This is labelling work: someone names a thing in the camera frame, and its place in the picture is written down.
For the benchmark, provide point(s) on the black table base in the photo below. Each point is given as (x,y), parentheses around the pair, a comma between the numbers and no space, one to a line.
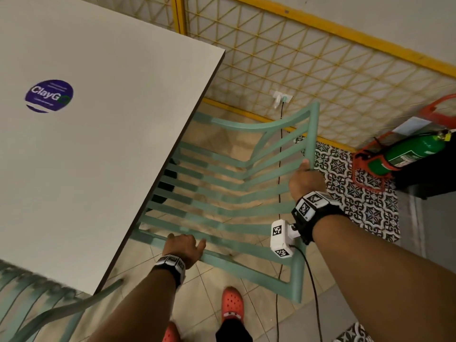
(164,190)

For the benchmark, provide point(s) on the green fire extinguisher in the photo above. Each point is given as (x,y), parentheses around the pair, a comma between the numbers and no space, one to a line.
(413,151)

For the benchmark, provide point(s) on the white wrist camera with markers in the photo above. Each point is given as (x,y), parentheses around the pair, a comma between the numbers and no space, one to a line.
(280,238)

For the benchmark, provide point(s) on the orange clog shoe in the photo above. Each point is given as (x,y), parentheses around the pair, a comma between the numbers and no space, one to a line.
(232,303)
(171,333)

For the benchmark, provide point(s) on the black left wristband with markers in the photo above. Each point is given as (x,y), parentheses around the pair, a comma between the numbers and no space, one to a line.
(171,265)

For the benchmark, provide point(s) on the green slatted chair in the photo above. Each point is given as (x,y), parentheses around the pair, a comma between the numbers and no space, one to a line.
(32,306)
(228,210)

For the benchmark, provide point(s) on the person's left forearm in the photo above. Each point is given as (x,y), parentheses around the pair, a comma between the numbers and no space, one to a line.
(140,309)

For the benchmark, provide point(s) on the white paper tag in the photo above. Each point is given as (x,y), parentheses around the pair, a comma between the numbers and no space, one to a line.
(413,125)

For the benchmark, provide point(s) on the red extinguisher stand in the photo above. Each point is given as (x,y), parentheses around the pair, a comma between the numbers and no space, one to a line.
(363,163)

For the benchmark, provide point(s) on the black wristband with markers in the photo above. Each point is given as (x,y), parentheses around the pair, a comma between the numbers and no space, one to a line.
(313,210)
(171,265)

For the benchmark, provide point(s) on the white wall socket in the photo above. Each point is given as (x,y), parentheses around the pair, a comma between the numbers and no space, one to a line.
(284,98)

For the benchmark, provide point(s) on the orange right clog shoe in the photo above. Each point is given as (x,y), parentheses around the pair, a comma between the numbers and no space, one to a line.
(232,303)

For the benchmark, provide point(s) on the black cabinet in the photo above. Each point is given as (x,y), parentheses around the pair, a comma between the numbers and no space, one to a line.
(427,178)

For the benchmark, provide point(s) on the person's right hand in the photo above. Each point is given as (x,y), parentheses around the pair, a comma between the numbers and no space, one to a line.
(305,183)

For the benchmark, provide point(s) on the person's left hand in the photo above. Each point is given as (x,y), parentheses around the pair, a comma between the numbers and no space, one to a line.
(181,249)

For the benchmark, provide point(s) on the orange left clog shoe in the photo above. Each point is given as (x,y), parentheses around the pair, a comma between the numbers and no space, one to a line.
(171,333)

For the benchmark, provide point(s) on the person's left thumb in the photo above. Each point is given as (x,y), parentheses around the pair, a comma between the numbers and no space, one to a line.
(201,247)

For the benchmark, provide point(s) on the round purple sticker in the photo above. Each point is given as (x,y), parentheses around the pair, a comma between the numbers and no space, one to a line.
(49,96)

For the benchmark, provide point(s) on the black right wristband with markers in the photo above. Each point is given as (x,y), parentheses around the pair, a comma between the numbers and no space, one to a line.
(313,210)

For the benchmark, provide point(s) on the person's right fingers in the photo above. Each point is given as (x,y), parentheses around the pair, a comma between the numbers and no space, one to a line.
(305,164)

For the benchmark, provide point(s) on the black trouser leg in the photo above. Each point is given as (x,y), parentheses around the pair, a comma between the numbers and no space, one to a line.
(233,331)

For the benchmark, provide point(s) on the person's right forearm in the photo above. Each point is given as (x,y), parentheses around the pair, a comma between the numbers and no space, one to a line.
(384,284)

